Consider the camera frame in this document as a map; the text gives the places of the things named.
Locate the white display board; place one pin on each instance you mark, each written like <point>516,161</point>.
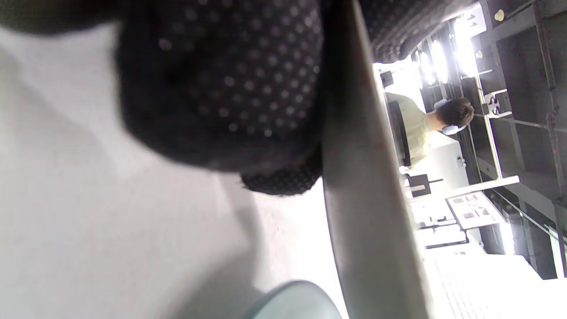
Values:
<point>474,210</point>

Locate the teal plate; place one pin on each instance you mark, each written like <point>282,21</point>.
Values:
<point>292,303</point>

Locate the white headphones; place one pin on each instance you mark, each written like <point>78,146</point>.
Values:
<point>452,130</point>

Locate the grey plate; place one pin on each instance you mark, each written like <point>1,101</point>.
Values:
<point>367,199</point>

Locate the person's left hand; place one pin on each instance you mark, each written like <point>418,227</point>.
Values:
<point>212,88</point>

